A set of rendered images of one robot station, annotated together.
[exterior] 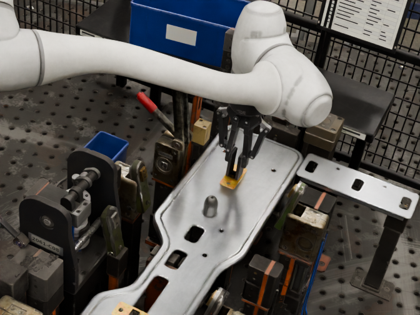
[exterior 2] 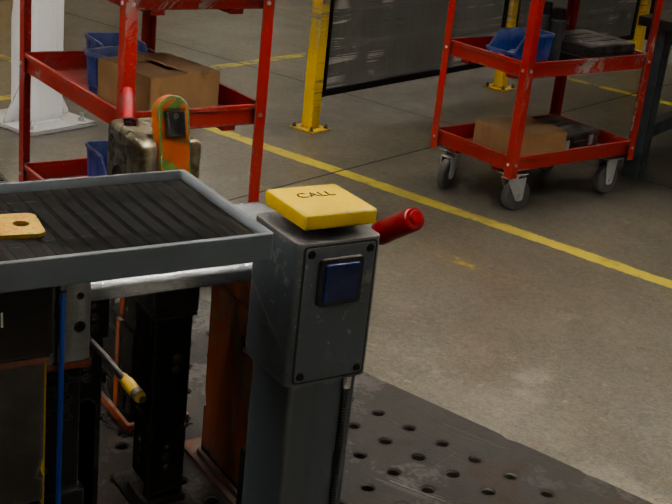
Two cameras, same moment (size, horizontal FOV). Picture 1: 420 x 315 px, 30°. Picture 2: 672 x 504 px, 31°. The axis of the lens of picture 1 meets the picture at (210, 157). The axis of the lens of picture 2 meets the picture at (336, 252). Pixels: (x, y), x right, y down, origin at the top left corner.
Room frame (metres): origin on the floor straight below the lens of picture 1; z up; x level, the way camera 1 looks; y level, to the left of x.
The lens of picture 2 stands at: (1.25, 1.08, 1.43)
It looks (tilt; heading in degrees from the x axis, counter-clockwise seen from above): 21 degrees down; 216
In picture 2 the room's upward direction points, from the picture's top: 6 degrees clockwise
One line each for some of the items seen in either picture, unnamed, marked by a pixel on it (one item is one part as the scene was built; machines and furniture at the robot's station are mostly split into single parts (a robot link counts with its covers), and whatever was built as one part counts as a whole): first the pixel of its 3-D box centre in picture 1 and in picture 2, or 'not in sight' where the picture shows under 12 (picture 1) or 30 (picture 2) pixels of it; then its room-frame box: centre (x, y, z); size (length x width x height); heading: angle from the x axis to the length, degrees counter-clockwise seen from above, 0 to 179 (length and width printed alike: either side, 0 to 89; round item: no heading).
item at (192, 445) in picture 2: not in sight; (246, 362); (0.36, 0.31, 0.84); 0.18 x 0.06 x 0.29; 70
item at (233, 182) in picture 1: (234, 174); not in sight; (1.39, -0.06, 1.02); 0.08 x 0.04 x 0.01; 160
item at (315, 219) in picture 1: (294, 267); not in sight; (1.26, -0.23, 0.87); 0.12 x 0.09 x 0.35; 70
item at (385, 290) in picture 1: (386, 247); not in sight; (1.40, -0.47, 0.84); 0.11 x 0.06 x 0.29; 70
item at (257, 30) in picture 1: (262, 42); not in sight; (1.38, -0.07, 1.39); 0.13 x 0.11 x 0.16; 32
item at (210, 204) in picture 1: (210, 207); not in sight; (1.27, -0.02, 1.02); 0.03 x 0.03 x 0.07
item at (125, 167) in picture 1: (121, 229); not in sight; (1.29, 0.18, 0.88); 0.11 x 0.09 x 0.37; 70
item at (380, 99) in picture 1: (231, 63); not in sight; (1.86, -0.02, 1.01); 0.90 x 0.22 x 0.03; 70
